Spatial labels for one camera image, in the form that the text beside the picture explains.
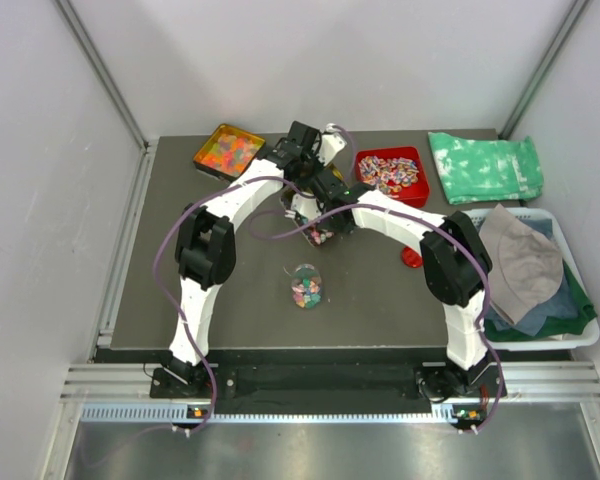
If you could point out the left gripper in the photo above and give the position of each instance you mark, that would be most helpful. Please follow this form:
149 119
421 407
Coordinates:
314 155

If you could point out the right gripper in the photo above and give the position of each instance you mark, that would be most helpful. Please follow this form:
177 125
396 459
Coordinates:
346 228

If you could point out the speckled tin pastel star candies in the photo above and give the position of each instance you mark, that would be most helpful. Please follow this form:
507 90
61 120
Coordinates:
316 234

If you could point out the clear glass jar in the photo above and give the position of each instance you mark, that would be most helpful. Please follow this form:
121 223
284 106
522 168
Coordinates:
306 286

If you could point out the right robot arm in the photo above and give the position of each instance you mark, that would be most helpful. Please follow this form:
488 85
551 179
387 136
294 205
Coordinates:
455 263

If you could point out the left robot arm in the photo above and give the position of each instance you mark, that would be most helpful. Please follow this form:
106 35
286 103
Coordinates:
206 248

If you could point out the gold tin translucent star candies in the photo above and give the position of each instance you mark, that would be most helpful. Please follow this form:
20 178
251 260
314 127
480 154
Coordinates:
227 152

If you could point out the red box of lollipops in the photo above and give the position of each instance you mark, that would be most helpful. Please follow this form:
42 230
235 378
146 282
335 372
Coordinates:
397 172

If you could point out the red round lid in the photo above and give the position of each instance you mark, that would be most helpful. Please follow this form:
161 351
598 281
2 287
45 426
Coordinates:
411 258

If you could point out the green white cloth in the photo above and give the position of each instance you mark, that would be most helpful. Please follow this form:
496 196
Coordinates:
473 171

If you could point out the grey cloth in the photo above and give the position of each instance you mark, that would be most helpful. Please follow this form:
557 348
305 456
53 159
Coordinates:
527 268

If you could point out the blue cloth in basket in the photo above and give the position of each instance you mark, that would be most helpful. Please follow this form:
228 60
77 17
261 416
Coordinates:
527 280

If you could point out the green cloth in basket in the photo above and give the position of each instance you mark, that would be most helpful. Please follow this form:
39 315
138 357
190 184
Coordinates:
582 300

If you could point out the white laundry basket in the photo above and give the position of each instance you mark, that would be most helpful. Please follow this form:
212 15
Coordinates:
591 333

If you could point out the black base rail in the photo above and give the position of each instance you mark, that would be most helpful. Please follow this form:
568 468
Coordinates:
323 381

